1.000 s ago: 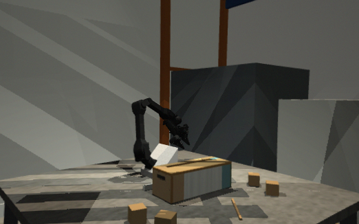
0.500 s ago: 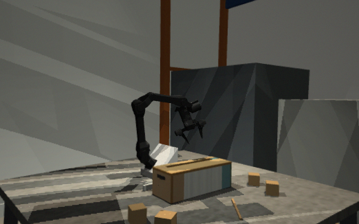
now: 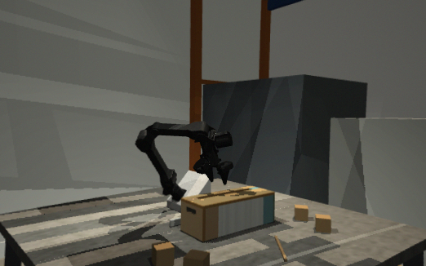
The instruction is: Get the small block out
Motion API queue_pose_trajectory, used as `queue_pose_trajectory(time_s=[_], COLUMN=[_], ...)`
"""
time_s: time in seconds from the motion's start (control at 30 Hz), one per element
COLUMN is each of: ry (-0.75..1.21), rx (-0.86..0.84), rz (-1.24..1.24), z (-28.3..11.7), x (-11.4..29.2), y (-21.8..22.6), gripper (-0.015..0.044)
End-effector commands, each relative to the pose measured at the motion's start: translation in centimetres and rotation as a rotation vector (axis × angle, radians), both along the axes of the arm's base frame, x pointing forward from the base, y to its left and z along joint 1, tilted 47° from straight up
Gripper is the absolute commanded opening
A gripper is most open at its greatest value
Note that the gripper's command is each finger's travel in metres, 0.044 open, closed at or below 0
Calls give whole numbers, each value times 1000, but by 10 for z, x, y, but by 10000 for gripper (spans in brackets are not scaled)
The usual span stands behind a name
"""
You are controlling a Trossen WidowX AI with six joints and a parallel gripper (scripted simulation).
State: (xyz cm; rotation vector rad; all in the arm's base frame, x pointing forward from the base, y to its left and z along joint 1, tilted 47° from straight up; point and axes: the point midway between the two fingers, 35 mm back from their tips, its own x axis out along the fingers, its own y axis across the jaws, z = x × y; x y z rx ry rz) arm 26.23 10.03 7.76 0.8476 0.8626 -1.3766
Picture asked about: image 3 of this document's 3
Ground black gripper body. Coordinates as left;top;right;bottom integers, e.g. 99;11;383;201
202;149;233;173

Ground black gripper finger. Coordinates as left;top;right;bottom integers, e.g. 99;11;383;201
205;167;213;182
217;171;229;185

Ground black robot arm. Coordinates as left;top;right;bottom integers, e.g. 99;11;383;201
135;122;233;202

